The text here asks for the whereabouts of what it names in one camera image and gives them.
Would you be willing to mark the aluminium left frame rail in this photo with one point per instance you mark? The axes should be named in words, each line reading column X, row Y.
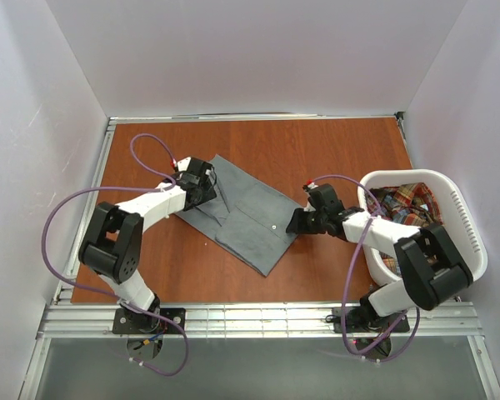
column 88, row 200

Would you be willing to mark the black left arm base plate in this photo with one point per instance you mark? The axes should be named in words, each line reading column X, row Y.
column 132, row 323

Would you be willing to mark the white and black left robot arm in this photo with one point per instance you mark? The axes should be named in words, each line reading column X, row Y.
column 111, row 246

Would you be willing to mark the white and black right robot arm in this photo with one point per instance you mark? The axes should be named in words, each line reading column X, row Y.
column 432, row 269

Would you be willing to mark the aluminium front frame rail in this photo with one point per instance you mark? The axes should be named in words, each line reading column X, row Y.
column 248, row 320

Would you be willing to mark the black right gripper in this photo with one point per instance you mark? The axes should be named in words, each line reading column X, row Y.
column 307, row 221

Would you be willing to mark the white plastic laundry basket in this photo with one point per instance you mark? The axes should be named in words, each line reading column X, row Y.
column 456, row 216

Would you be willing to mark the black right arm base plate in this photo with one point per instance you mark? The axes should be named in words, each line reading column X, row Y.
column 361, row 319

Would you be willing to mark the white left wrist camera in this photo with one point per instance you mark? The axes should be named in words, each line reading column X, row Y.
column 181, row 165

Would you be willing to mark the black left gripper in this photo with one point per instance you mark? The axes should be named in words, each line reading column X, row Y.
column 206, row 190

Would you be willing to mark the red plaid shirt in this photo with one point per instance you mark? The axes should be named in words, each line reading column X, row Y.
column 409, row 204

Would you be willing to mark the aluminium frame rail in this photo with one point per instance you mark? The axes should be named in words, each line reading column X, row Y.
column 88, row 200
column 248, row 320

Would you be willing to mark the grey long sleeve shirt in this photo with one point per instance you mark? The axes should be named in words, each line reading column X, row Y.
column 247, row 217

